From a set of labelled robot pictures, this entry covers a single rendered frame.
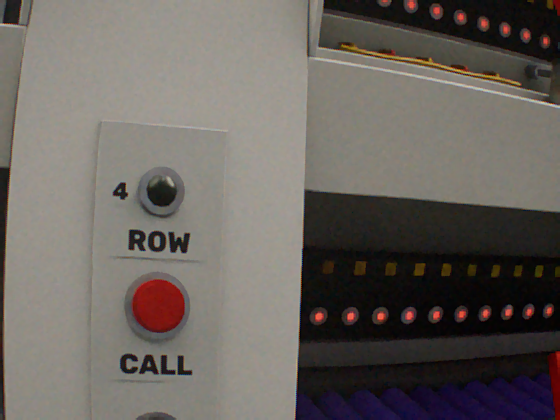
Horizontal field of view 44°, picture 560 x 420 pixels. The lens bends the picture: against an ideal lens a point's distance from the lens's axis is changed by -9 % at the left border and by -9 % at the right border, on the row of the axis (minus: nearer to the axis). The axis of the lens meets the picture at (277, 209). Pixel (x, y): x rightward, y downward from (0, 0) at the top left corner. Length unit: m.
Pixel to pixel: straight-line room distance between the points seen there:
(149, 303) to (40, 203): 0.04
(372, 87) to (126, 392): 0.13
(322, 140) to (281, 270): 0.05
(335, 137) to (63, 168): 0.09
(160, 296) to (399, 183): 0.10
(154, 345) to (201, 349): 0.01
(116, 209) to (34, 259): 0.03
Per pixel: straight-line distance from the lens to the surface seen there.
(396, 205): 0.49
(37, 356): 0.22
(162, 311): 0.22
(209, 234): 0.23
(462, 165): 0.29
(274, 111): 0.24
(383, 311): 0.46
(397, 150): 0.27
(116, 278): 0.22
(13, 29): 0.23
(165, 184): 0.22
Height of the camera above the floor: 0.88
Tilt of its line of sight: 5 degrees up
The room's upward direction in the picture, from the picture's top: 2 degrees clockwise
